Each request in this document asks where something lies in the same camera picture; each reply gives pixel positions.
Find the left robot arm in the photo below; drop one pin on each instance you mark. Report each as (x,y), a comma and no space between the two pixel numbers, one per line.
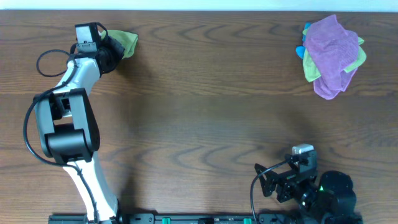
(68,131)

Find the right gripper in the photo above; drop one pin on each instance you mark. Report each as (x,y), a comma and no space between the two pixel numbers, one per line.
(286,183)

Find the purple cloth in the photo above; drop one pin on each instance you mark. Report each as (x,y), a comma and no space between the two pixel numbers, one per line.
(332,49)

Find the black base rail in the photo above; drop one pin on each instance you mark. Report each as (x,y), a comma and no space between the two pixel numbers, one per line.
(264,218)

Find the blue cloth in pile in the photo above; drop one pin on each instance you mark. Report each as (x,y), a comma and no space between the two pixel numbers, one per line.
(300,50)

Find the green microfiber cloth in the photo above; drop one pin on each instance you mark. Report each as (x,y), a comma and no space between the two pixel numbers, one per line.
(127,39)

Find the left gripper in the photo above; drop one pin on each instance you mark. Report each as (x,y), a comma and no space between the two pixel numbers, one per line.
(116,47)

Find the green cloth in pile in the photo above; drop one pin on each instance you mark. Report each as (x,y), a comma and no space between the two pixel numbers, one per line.
(311,73)

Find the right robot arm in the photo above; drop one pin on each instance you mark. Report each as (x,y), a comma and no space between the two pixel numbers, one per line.
(331,201)

